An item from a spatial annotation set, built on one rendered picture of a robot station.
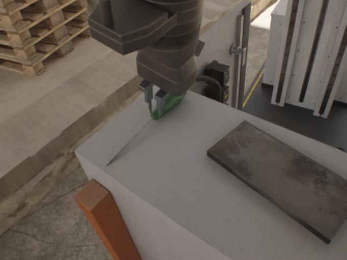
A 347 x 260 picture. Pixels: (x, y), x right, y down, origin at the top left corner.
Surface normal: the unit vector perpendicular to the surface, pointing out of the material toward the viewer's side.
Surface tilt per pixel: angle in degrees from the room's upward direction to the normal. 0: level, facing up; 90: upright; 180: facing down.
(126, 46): 104
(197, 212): 0
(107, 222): 90
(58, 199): 0
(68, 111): 0
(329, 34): 90
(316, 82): 90
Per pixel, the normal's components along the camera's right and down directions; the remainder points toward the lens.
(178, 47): 0.32, 0.77
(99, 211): 0.77, 0.36
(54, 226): -0.11, -0.73
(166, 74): -0.61, 0.60
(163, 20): 0.79, 0.51
